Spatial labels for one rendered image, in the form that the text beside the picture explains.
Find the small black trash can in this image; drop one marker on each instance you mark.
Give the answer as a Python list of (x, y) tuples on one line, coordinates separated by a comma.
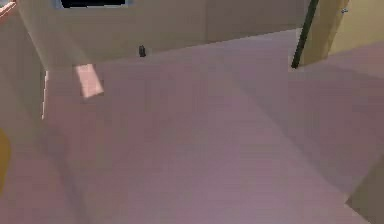
[(142, 51)]

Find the dark window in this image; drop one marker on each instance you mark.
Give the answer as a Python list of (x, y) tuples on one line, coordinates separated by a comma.
[(93, 3)]

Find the yellow room door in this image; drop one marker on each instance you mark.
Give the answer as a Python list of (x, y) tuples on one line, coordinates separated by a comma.
[(325, 30)]

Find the yellow round object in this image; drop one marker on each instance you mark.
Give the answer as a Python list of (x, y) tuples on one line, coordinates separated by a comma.
[(3, 160)]

